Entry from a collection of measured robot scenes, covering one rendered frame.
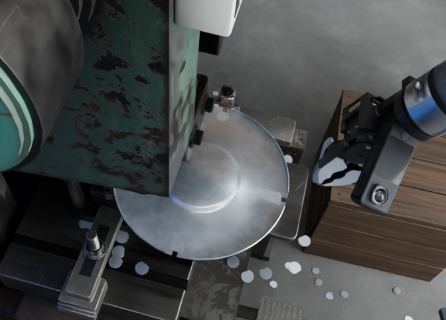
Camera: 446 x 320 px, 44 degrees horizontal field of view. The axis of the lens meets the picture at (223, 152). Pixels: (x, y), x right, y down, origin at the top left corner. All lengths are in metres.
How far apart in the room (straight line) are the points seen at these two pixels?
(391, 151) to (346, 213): 0.78
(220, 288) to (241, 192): 0.18
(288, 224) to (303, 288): 0.82
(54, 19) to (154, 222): 0.60
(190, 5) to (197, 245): 0.54
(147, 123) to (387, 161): 0.35
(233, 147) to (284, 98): 1.12
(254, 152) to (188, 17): 0.58
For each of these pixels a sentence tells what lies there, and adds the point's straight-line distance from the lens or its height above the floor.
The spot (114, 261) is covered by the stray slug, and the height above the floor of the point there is 0.71.
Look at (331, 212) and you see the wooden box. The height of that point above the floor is 0.29.
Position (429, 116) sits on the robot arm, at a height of 1.08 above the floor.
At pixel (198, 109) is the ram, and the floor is 0.97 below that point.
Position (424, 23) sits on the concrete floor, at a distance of 2.51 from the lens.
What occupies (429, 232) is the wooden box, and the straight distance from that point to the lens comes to 1.54.
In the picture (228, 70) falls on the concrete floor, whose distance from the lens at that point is 2.09.
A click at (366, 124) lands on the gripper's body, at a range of 0.74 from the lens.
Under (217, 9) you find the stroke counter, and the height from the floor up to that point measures 1.32.
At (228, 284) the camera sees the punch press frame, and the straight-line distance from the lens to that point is 0.98.
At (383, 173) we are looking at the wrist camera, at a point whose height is 1.00.
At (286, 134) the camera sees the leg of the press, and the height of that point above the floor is 0.64.
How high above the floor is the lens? 1.57
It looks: 57 degrees down
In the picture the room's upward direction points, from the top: 9 degrees clockwise
